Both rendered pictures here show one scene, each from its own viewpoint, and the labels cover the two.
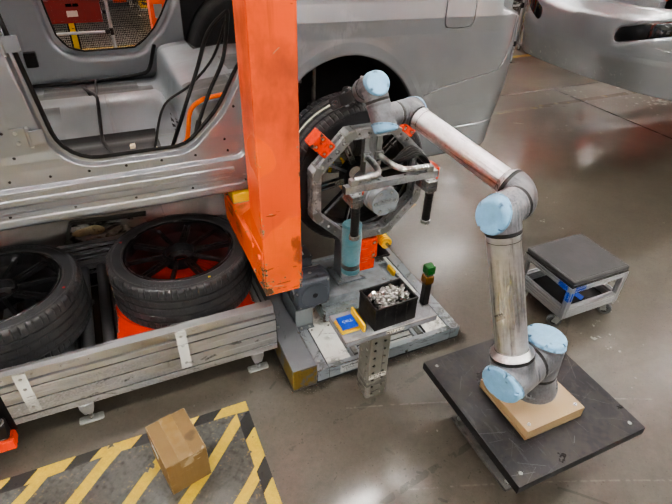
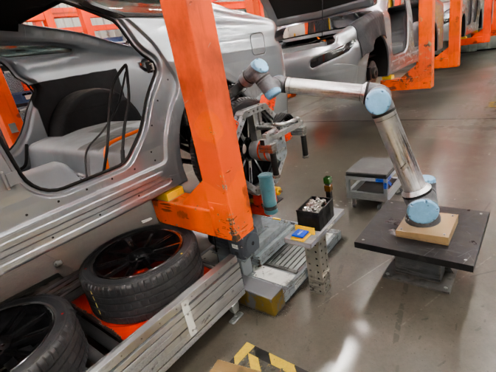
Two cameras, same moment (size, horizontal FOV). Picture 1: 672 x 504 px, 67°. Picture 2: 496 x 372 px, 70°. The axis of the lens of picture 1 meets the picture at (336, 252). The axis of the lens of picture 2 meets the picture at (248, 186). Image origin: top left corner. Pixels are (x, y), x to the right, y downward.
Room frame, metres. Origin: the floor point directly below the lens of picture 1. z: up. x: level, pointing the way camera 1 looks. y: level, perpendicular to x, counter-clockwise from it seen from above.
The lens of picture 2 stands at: (0.06, 0.82, 1.45)
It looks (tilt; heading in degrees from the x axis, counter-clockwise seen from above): 21 degrees down; 337
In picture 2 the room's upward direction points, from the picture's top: 11 degrees counter-clockwise
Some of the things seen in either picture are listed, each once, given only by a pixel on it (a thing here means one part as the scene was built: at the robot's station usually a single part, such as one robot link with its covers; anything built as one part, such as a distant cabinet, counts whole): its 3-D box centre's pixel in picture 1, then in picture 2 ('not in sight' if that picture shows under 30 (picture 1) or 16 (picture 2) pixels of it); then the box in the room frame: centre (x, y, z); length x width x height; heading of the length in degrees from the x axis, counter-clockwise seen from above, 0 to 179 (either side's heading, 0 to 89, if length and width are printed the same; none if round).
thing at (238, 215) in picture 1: (253, 209); (187, 197); (2.01, 0.39, 0.69); 0.52 x 0.17 x 0.35; 25
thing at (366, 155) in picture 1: (361, 161); (260, 125); (1.85, -0.09, 1.03); 0.19 x 0.18 x 0.11; 25
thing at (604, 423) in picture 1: (519, 416); (422, 248); (1.32, -0.78, 0.15); 0.60 x 0.60 x 0.30; 25
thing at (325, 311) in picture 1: (352, 284); (259, 238); (2.17, -0.10, 0.13); 0.50 x 0.36 x 0.10; 115
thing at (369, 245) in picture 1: (358, 246); (262, 201); (2.03, -0.11, 0.48); 0.16 x 0.12 x 0.17; 25
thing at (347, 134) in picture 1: (366, 183); (258, 149); (2.00, -0.13, 0.85); 0.54 x 0.07 x 0.54; 115
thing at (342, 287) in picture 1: (346, 258); (251, 218); (2.15, -0.06, 0.32); 0.40 x 0.30 x 0.28; 115
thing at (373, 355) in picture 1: (373, 356); (317, 260); (1.57, -0.18, 0.21); 0.10 x 0.10 x 0.42; 25
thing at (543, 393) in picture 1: (533, 376); (422, 212); (1.32, -0.78, 0.40); 0.19 x 0.19 x 0.10
